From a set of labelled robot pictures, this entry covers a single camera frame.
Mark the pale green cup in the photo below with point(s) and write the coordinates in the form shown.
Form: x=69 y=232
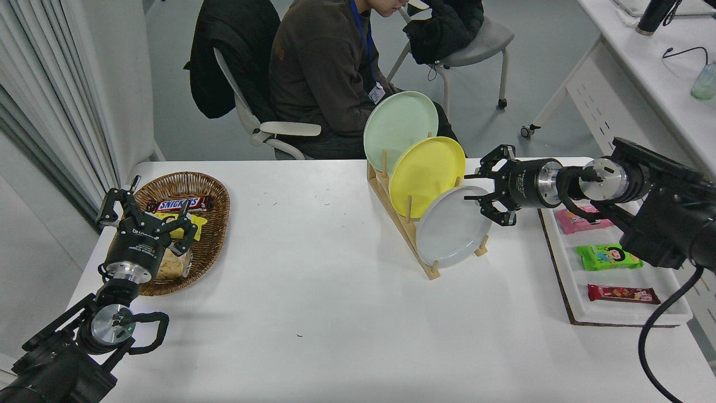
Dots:
x=705 y=84

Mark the white rectangular tray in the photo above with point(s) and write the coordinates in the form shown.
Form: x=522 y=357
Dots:
x=565 y=274

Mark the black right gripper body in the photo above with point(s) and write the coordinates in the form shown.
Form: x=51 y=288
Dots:
x=523 y=184

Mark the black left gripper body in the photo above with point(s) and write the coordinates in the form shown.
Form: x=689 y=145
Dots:
x=137 y=246

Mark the black jacket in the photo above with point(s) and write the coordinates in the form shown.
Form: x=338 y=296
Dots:
x=224 y=56

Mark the red snack bar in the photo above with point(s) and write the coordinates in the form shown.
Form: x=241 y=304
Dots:
x=621 y=293

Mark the pale green plate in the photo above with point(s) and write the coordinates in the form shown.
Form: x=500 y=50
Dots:
x=397 y=126

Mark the clear bag of crackers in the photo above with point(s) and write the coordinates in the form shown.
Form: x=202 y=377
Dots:
x=173 y=268

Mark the white office chair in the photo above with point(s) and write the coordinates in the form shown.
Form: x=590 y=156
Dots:
x=291 y=129

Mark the brown wicker basket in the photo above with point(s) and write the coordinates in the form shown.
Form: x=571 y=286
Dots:
x=210 y=190

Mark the seated person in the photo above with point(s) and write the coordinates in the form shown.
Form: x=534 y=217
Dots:
x=319 y=73

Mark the green snack packet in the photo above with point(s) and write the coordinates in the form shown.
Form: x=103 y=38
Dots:
x=604 y=258

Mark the wooden plate rack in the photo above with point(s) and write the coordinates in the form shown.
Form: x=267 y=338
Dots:
x=428 y=268

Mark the yellow plate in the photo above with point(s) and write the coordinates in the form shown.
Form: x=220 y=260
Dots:
x=425 y=173

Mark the white desk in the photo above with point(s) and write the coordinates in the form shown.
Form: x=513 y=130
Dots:
x=615 y=112

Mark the yellow snack packet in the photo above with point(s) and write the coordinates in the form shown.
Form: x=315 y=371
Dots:
x=202 y=220

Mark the Snickers chocolate bar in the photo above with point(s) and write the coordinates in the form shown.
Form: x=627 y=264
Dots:
x=179 y=204

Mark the black padded bag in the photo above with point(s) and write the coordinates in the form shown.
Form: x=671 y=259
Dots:
x=444 y=31

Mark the grey plate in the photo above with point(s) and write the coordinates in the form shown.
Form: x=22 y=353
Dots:
x=450 y=232

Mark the pink snack packet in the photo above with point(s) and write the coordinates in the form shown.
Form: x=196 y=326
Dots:
x=579 y=223

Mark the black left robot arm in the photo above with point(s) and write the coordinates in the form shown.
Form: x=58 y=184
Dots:
x=56 y=369

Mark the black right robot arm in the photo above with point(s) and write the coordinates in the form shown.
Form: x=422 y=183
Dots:
x=665 y=212

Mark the black flask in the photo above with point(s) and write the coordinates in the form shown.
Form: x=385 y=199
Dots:
x=651 y=14

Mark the pale grey curtain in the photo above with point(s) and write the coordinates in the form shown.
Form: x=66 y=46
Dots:
x=45 y=84

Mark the grey seat chair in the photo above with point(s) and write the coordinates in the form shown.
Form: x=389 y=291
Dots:
x=486 y=39

